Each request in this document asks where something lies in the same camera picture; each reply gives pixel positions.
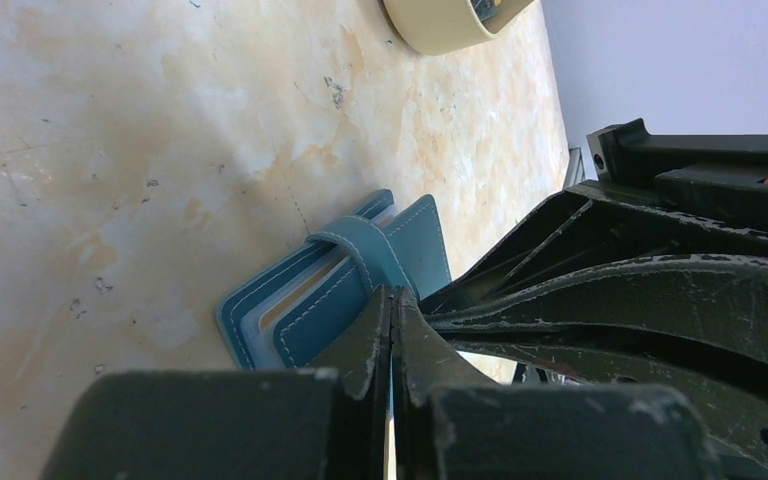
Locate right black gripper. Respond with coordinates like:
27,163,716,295
420,119,768,470

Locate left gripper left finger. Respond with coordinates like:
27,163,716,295
310,286,394,479

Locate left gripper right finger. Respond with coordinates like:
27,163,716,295
391,287,497,479

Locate blue leather card holder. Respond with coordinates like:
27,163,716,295
216,189,451,370

